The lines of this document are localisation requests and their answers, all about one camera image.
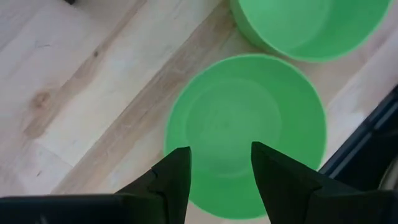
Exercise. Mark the black aluminium table frame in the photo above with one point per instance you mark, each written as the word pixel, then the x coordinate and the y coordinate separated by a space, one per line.
pixel 373 146

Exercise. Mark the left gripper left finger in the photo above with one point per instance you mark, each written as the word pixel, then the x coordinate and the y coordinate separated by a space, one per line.
pixel 174 180

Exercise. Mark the green plastic mini bowl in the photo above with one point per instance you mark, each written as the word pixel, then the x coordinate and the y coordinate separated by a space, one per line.
pixel 236 109
pixel 304 28

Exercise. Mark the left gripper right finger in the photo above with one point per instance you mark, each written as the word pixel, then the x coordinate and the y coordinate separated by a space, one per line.
pixel 280 186

